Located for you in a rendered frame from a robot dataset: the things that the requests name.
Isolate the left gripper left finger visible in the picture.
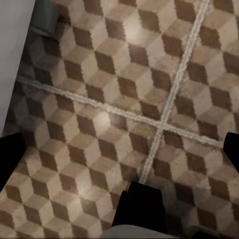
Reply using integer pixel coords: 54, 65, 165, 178
0, 132, 26, 192

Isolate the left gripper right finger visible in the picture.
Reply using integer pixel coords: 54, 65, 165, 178
223, 132, 239, 173

